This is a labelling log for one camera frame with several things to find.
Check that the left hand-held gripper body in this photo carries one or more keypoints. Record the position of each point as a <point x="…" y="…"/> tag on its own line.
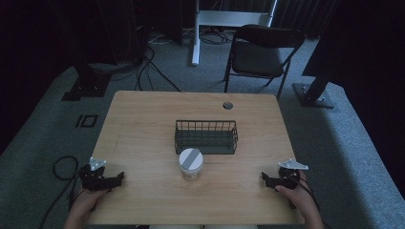
<point x="92" y="178"/>

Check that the black folding chair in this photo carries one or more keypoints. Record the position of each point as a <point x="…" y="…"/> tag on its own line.
<point x="261" y="57"/>

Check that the black stand with base plate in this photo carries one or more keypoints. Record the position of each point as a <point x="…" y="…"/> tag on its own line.
<point x="315" y="89"/>
<point x="89" y="76"/>

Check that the grey table grommet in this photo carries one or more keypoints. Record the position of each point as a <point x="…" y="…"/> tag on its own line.
<point x="227" y="105"/>

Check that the white jar with grey-striped lid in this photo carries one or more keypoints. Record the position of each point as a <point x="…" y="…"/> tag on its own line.
<point x="190" y="163"/>

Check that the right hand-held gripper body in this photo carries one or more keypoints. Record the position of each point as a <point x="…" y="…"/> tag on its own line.
<point x="289" y="176"/>

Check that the person's left hand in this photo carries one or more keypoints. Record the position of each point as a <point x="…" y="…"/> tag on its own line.
<point x="85" y="200"/>

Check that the white desk frame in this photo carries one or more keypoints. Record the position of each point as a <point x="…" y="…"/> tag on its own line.
<point x="223" y="22"/>

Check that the person's right hand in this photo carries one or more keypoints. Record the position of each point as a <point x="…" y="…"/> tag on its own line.
<point x="295" y="197"/>

